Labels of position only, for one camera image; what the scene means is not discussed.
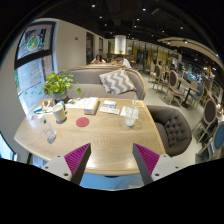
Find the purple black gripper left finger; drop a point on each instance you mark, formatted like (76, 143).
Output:
(71, 166)

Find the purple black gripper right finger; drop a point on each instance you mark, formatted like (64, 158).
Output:
(152, 166)

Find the dark grey tufted armchair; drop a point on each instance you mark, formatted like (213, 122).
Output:
(173, 128)

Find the round wooden table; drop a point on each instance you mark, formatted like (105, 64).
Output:
(110, 138)

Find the red round coaster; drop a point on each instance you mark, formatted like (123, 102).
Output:
(82, 122)

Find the white ceramic mug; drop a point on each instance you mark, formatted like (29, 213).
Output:
(59, 113)

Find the clear plastic cup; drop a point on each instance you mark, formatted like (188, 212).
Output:
(132, 113)

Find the blue back chair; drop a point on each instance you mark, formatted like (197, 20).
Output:
(214, 145)

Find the small card stand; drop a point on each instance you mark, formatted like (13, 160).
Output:
(138, 103)

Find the white box on table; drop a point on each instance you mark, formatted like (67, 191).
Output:
(91, 105)

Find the grey curved sofa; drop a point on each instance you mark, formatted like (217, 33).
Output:
(87, 82)

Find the green potted plant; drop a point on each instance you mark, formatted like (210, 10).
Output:
(58, 84)

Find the grey back wooden chair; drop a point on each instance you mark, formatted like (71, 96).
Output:
(173, 88)

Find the grey chevron pillow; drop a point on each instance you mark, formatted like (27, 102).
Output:
(117, 82)

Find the seated person in white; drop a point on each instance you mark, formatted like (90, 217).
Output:
(123, 61)

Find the wall poster with frame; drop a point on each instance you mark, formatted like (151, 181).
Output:
(36, 42)

